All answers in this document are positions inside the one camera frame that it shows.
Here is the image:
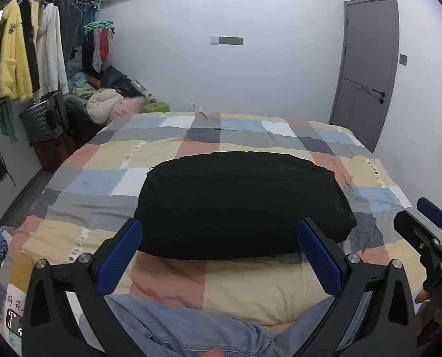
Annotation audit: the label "black hanging scarf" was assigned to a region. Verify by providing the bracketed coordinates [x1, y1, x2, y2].
[19, 0, 41, 92]

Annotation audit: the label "white hanging robe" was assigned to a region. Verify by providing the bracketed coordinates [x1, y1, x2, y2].
[35, 3, 69, 101]

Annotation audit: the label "checkered patchwork bed quilt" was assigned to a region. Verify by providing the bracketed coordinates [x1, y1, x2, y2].
[0, 112, 430, 343]

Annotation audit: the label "red and pink hanging laundry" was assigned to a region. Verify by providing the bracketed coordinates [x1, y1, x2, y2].
[81, 28, 115, 73]

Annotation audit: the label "dark grey hanging garment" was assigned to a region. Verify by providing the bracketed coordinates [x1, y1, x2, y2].
[54, 0, 81, 60]

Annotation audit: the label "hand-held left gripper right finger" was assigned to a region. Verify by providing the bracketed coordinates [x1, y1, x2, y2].
[296, 216, 419, 357]

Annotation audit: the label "cream fleece garment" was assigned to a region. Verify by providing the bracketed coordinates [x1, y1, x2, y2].
[86, 88, 125, 123]

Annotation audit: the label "grey door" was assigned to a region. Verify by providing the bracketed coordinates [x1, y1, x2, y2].
[329, 0, 399, 153]

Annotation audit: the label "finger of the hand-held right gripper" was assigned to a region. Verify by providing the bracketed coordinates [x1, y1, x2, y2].
[416, 196, 442, 246]
[394, 210, 441, 264]

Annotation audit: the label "green clip hanger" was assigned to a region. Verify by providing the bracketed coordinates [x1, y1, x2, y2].
[83, 20, 115, 34]

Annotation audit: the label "white paper label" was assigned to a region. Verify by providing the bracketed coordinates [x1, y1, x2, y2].
[5, 284, 30, 313]

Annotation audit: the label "teal scarf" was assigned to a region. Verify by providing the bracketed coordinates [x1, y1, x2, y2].
[0, 98, 21, 144]

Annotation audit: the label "black padded jacket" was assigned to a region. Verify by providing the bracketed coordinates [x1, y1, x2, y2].
[134, 151, 357, 261]

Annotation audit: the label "pink garment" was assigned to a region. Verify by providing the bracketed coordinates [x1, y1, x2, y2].
[111, 97, 147, 120]

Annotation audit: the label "silver suitcase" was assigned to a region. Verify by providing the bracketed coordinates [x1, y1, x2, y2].
[20, 95, 71, 144]

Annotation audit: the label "person's legs in jeans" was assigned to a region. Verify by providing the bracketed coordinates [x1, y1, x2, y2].
[104, 294, 355, 357]

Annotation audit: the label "grey wall switch panel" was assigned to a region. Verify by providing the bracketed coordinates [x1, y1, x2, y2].
[211, 35, 244, 45]

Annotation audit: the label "phone with lit screen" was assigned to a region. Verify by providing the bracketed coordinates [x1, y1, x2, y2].
[5, 309, 24, 337]

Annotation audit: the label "blue denim hanging garment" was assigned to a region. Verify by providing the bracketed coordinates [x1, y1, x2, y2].
[78, 2, 97, 51]

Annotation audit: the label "light blue cloth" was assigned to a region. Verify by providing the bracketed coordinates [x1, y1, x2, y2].
[68, 72, 95, 97]

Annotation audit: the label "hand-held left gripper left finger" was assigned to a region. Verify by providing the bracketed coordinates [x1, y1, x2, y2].
[22, 217, 144, 357]

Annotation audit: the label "white and green packet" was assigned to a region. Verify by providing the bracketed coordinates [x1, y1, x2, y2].
[132, 79, 151, 99]

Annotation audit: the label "dark red suitcase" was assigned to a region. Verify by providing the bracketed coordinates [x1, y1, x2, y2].
[33, 134, 76, 172]

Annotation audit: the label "yellow fleece hanging robe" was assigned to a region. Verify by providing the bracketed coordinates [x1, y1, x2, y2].
[0, 0, 34, 103]

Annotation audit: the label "black crumpled garment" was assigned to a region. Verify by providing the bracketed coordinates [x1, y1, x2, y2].
[102, 65, 136, 97]

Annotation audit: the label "person's right hand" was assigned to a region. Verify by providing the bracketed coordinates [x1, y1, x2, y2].
[414, 290, 442, 333]

